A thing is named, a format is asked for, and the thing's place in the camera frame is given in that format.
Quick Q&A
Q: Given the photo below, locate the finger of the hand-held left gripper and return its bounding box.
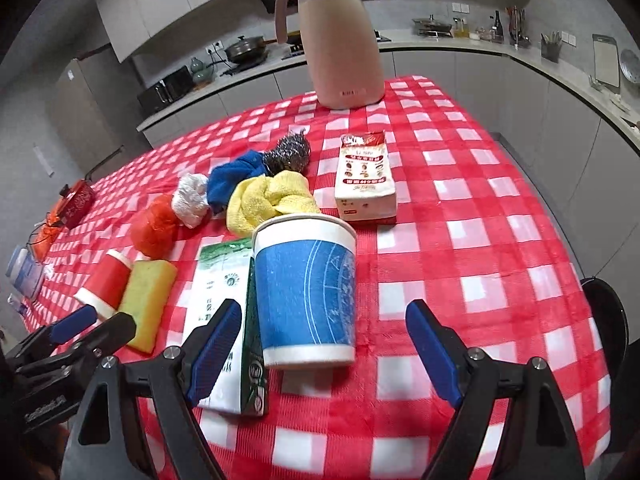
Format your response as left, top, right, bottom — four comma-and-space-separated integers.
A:
7, 305, 98, 361
15, 312, 137, 377

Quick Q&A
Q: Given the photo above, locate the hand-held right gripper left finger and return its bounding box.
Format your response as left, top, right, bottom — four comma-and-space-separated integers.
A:
60, 299, 243, 480

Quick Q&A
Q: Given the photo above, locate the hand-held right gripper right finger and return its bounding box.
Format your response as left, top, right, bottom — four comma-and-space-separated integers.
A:
405, 299, 586, 480

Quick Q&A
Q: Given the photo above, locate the yellow sponge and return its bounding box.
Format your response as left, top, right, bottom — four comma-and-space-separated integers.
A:
117, 258, 178, 353

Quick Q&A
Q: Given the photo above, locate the red white bottle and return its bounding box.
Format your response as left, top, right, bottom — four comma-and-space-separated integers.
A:
74, 250, 133, 321

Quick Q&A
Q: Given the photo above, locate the blue white paper cup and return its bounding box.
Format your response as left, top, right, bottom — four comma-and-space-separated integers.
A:
251, 214, 358, 371

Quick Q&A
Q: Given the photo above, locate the orange plastic bag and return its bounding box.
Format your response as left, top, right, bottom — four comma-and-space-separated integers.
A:
130, 194, 179, 261

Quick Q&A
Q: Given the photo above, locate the yellow cloth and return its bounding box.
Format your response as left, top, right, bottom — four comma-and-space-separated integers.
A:
226, 170, 321, 237

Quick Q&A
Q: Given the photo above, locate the blue cloth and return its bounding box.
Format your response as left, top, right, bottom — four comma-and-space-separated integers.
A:
206, 150, 273, 216

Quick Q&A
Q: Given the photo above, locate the white red food packet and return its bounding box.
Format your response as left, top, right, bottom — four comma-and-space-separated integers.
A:
334, 131, 397, 224

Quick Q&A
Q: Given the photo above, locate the green white carton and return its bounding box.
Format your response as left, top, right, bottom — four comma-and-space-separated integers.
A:
182, 238, 271, 418

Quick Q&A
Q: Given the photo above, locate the clear plastic container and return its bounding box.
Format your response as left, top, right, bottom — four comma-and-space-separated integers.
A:
5, 245, 46, 301

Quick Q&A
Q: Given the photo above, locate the orange mesh bag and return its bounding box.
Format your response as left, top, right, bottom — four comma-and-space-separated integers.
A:
27, 220, 63, 261

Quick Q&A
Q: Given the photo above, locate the red box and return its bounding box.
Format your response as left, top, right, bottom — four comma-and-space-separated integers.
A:
47, 178, 96, 231

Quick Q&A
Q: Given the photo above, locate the red white checkered tablecloth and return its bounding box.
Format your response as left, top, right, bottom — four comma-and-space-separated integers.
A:
10, 75, 613, 480

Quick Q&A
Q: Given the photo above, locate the white plastic bag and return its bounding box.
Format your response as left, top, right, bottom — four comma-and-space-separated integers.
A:
171, 173, 211, 229

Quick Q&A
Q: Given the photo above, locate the steel wool scrubber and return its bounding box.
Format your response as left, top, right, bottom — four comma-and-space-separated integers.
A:
262, 128, 312, 176

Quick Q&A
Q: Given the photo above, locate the grey refrigerator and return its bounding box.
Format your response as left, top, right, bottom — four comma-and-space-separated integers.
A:
47, 57, 146, 176

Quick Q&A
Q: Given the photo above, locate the black microwave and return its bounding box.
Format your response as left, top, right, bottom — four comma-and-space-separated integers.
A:
136, 65, 193, 117

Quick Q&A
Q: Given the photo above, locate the green teapot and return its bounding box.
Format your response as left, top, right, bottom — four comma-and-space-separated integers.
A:
190, 56, 216, 83

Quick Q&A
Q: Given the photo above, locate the lidded dark wok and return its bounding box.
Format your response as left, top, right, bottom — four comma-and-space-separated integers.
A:
222, 35, 278, 65

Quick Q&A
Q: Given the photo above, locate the pink thermos jug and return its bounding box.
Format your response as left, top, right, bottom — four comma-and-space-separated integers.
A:
274, 0, 386, 110

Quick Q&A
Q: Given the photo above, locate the dark utensil holder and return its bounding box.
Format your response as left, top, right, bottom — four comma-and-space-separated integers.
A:
540, 31, 563, 63

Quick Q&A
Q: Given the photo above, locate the metal pan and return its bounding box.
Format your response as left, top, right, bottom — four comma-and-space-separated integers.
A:
412, 15, 455, 38

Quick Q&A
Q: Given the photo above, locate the utensil rack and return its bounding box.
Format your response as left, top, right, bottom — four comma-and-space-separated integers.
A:
506, 6, 532, 50

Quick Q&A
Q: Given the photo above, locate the white cutting board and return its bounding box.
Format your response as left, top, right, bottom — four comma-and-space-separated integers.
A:
591, 34, 622, 88

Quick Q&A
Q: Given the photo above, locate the metal colander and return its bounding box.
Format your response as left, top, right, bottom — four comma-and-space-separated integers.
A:
619, 49, 640, 86

